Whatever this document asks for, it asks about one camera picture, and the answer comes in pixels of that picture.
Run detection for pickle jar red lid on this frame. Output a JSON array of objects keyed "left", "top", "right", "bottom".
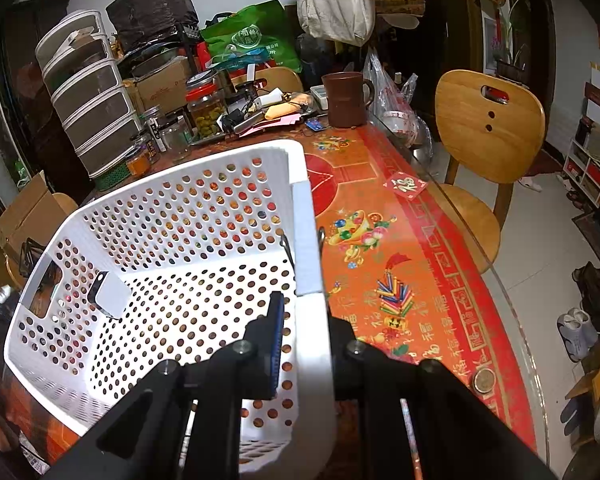
[{"left": 186, "top": 82, "right": 226, "bottom": 139}]

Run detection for right wooden chair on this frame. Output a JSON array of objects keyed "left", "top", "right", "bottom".
[{"left": 434, "top": 70, "right": 545, "bottom": 273}]

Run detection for empty glass jar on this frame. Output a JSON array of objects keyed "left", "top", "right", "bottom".
[{"left": 161, "top": 116, "right": 192, "bottom": 162}]

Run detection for grey slippers on floor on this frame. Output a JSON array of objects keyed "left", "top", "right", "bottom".
[{"left": 557, "top": 308, "right": 598, "bottom": 363}]

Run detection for brown cardboard box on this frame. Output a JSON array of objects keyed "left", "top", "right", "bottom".
[{"left": 0, "top": 171, "right": 78, "bottom": 290}]

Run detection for orange honey jar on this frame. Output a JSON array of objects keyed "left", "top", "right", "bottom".
[{"left": 125, "top": 146, "right": 151, "bottom": 178}]

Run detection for beige canvas tote bag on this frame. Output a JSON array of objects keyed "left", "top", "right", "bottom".
[{"left": 297, "top": 0, "right": 376, "bottom": 47}]

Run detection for stacked mesh drawer tower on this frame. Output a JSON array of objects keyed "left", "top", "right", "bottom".
[{"left": 34, "top": 10, "right": 143, "bottom": 179}]

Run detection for white square power adapter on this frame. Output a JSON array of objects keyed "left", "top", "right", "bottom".
[{"left": 87, "top": 271, "right": 132, "bottom": 320}]

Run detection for white perforated plastic basket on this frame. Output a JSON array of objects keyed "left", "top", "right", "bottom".
[{"left": 4, "top": 140, "right": 336, "bottom": 479}]

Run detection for black folding phone stand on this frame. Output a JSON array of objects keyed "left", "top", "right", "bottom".
[{"left": 18, "top": 237, "right": 45, "bottom": 278}]

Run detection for round coin on table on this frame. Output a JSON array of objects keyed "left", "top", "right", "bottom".
[{"left": 471, "top": 367, "right": 496, "bottom": 396}]

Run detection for black bag on shelf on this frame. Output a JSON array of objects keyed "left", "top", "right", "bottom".
[{"left": 106, "top": 0, "right": 200, "bottom": 52}]

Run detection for green shopping bag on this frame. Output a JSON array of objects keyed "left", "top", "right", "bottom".
[{"left": 201, "top": 0, "right": 302, "bottom": 73}]

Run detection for red fu paper sticker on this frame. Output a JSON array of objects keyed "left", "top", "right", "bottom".
[{"left": 384, "top": 171, "right": 428, "bottom": 200}]

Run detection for brown ceramic mug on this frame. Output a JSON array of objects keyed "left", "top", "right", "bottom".
[{"left": 322, "top": 72, "right": 375, "bottom": 129}]

